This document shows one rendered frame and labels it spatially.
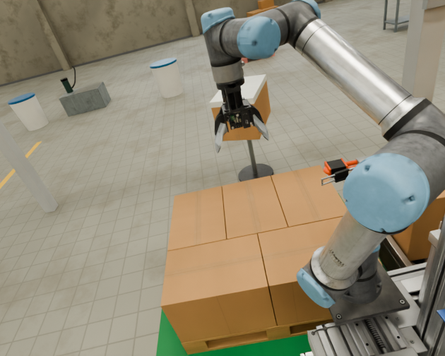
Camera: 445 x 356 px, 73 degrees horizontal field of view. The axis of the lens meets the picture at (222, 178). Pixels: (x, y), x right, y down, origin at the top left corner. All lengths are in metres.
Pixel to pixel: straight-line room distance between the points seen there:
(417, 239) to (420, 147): 1.20
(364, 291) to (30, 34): 14.88
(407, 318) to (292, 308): 0.86
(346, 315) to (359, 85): 0.67
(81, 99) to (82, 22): 7.15
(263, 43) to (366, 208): 0.35
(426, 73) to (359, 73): 2.07
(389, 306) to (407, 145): 0.63
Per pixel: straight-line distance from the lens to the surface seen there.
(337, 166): 1.48
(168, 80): 6.63
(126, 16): 14.08
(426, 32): 2.61
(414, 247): 1.78
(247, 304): 1.82
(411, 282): 1.26
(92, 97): 7.57
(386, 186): 0.51
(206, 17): 0.73
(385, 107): 0.64
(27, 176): 4.07
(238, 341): 2.18
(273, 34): 0.65
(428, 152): 0.56
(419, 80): 2.71
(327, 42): 0.69
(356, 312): 1.06
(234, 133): 2.84
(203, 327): 1.99
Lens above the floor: 1.94
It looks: 34 degrees down
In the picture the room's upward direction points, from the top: 15 degrees counter-clockwise
